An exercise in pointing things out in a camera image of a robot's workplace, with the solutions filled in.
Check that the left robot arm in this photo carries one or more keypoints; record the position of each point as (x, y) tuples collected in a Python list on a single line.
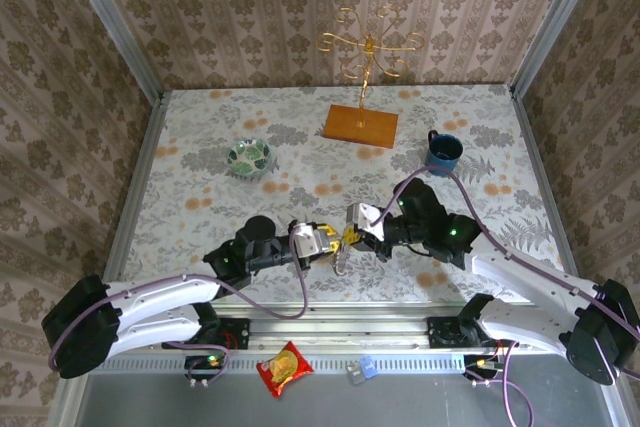
[(150, 297)]

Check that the dark blue mug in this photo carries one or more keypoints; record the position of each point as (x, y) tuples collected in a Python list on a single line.
[(442, 154)]

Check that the green leaf pattern bowl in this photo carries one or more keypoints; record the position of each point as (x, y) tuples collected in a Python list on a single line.
[(249, 157)]

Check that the small blue packet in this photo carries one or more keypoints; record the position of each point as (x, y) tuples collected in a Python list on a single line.
[(369, 366)]

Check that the red snack packet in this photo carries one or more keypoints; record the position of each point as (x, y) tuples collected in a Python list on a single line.
[(284, 368)]

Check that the small grey packet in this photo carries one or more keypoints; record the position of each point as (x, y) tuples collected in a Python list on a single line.
[(355, 376)]

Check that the grey metal tray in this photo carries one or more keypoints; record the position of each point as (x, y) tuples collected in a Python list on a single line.
[(400, 402)]

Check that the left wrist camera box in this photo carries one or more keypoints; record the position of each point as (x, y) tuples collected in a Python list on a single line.
[(310, 242)]

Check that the aluminium frame cross rail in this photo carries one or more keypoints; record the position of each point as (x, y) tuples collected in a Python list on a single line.
[(340, 332)]

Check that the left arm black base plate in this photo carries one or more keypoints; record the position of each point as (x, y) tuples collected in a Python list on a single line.
[(240, 333)]

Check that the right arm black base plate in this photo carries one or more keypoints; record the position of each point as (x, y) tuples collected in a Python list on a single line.
[(439, 336)]

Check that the aluminium table side rail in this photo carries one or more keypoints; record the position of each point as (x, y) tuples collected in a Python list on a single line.
[(540, 162), (145, 157)]

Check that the aluminium frame corner post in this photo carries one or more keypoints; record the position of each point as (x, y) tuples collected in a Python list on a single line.
[(110, 22), (555, 22)]

